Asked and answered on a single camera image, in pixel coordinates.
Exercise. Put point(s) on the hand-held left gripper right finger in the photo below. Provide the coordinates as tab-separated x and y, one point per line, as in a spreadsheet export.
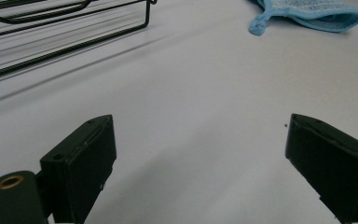
332	161

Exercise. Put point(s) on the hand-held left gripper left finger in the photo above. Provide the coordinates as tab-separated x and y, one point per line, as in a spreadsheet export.
80	165

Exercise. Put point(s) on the light blue fluffy towel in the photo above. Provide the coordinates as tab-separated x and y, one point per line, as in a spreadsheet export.
310	12

